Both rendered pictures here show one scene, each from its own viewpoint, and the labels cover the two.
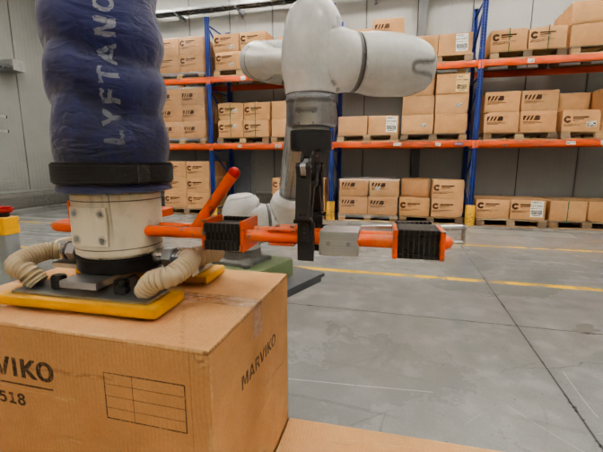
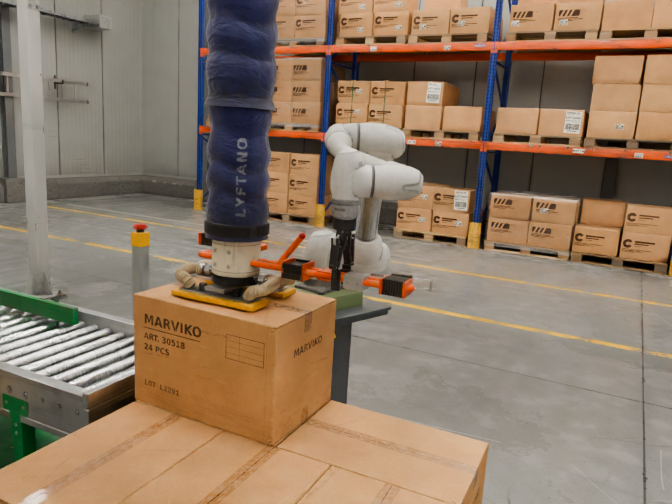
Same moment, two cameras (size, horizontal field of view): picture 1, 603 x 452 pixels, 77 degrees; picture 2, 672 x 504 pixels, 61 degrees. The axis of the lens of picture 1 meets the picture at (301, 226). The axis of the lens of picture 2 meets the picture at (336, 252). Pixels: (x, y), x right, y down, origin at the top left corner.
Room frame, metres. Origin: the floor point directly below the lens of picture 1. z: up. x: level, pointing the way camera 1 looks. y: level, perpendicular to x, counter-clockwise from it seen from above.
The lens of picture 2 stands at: (-1.09, -0.38, 1.52)
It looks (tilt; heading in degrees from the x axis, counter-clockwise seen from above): 11 degrees down; 12
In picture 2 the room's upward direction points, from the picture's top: 3 degrees clockwise
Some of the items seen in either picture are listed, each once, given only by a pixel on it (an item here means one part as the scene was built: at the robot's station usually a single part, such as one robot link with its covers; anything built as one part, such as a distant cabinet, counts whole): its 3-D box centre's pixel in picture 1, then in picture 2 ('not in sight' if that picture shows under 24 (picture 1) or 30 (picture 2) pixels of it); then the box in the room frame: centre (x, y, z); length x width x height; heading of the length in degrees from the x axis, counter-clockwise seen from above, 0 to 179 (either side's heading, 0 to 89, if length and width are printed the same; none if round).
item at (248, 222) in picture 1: (231, 231); (298, 269); (0.72, 0.14, 1.08); 0.10 x 0.08 x 0.06; 167
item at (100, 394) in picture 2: not in sight; (157, 368); (0.87, 0.74, 0.58); 0.70 x 0.03 x 0.06; 167
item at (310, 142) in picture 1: (310, 155); (343, 231); (0.69, -0.02, 1.23); 0.08 x 0.07 x 0.09; 167
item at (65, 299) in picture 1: (90, 290); (219, 293); (0.69, 0.40, 0.98); 0.34 x 0.10 x 0.05; 77
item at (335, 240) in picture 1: (340, 239); (356, 281); (0.68, -0.07, 1.07); 0.07 x 0.07 x 0.04; 77
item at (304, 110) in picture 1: (310, 113); (345, 209); (0.69, -0.02, 1.30); 0.09 x 0.09 x 0.06
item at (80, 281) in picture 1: (122, 257); (235, 276); (0.78, 0.38, 1.02); 0.34 x 0.25 x 0.06; 77
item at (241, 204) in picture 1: (243, 220); (323, 253); (1.49, 0.23, 0.98); 0.18 x 0.16 x 0.22; 106
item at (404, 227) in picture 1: (416, 241); (395, 286); (0.64, -0.20, 1.08); 0.08 x 0.07 x 0.05; 77
